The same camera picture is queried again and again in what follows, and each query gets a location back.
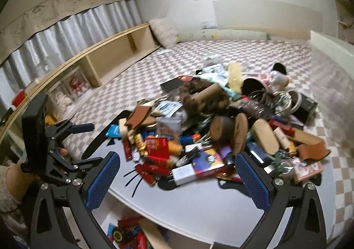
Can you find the open wardrobe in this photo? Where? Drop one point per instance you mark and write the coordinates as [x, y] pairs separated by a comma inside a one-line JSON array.
[[344, 13]]

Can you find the red printed packet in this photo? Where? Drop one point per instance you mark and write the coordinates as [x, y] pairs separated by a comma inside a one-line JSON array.
[[156, 149]]

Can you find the grey curtain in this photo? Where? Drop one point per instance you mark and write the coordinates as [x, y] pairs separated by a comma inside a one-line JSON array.
[[83, 25]]

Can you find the red card box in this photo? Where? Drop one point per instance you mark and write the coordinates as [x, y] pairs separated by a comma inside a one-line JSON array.
[[308, 170]]

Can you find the white drawer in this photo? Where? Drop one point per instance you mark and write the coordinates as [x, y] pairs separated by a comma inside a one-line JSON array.
[[188, 240]]

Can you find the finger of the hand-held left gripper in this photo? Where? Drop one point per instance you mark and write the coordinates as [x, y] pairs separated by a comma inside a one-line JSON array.
[[83, 166], [83, 128]]

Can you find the small orange bottle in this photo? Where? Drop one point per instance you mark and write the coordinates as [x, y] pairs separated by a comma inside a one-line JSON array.
[[175, 148]]

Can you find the yellow translucent bottle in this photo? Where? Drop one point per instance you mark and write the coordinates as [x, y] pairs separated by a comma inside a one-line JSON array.
[[235, 76]]

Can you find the blue wet wipe packet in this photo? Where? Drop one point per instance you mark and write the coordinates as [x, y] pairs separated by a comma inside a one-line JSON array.
[[114, 131]]

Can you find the brown fur piece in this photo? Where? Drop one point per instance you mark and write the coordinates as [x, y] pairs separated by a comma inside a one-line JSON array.
[[190, 99]]

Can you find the tan leather piece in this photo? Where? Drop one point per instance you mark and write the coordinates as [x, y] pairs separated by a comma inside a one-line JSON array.
[[315, 150]]

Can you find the grey headboard panel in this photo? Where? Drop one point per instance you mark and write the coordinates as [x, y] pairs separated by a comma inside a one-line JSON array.
[[262, 16]]

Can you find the red slim packet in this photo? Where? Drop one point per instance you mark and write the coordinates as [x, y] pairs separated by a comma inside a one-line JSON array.
[[127, 149]]

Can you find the oval wooden block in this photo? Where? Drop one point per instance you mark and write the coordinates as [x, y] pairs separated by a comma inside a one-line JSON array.
[[265, 135]]

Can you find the black round tin gold label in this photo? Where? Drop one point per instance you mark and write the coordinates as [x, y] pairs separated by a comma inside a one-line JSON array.
[[117, 234]]

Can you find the display box with white plush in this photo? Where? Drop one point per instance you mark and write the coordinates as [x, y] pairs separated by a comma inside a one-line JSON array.
[[62, 99]]

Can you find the gold black snack bar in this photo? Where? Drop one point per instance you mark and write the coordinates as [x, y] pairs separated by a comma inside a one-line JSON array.
[[141, 143]]

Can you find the brown leather pouch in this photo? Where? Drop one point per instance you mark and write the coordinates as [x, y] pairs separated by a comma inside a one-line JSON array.
[[139, 117]]

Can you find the black gift box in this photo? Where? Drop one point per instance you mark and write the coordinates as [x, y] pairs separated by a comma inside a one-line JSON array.
[[172, 85]]

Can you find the tape roll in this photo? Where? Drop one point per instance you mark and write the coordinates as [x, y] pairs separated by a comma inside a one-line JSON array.
[[296, 99]]

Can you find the plain wooden block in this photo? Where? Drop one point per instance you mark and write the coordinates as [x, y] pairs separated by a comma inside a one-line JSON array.
[[155, 235]]

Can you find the light wooden disc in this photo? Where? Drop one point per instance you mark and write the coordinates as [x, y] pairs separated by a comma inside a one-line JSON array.
[[240, 132]]

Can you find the white printed sachet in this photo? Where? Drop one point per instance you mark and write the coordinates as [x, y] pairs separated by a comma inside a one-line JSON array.
[[168, 124]]

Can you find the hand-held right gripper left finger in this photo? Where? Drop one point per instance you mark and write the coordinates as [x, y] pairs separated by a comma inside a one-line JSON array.
[[102, 179]]

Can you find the face mask packet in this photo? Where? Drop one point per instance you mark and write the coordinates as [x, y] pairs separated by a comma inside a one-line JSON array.
[[168, 108]]

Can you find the wooden bedside shelf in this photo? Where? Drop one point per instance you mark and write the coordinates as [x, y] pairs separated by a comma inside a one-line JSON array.
[[110, 55]]

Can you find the white table with cat print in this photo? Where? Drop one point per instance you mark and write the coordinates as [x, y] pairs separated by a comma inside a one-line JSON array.
[[193, 204]]

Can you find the dark blue can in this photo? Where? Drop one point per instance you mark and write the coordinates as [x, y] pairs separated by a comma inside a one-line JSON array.
[[257, 153]]

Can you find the person's left hand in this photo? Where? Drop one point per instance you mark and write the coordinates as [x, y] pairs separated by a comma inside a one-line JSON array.
[[64, 151]]

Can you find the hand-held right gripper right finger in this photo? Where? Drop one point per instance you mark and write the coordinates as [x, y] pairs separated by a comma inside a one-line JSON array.
[[251, 182]]

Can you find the pink white plush toy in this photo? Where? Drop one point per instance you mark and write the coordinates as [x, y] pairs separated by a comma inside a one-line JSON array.
[[276, 80]]

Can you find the white charger plug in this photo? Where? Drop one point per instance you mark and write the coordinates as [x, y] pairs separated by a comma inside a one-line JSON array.
[[184, 174]]

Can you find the green long bolster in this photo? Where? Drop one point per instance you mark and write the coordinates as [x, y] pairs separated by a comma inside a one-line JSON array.
[[235, 36]]

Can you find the small clear plastic box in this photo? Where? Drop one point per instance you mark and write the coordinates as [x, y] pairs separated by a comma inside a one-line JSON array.
[[213, 59]]

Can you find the dark wooden disc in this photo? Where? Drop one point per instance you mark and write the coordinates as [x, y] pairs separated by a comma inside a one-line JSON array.
[[222, 130]]

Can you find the white fluffy pillow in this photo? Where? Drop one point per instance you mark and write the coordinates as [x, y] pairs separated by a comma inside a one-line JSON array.
[[164, 31]]

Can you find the display box with red plush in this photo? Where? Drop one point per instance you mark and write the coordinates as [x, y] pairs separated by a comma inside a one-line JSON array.
[[77, 84]]

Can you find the lavender small box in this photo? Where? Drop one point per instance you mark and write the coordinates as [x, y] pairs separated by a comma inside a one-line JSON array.
[[207, 161]]

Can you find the cardboard tube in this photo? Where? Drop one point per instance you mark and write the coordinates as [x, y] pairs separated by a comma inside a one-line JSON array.
[[207, 92]]

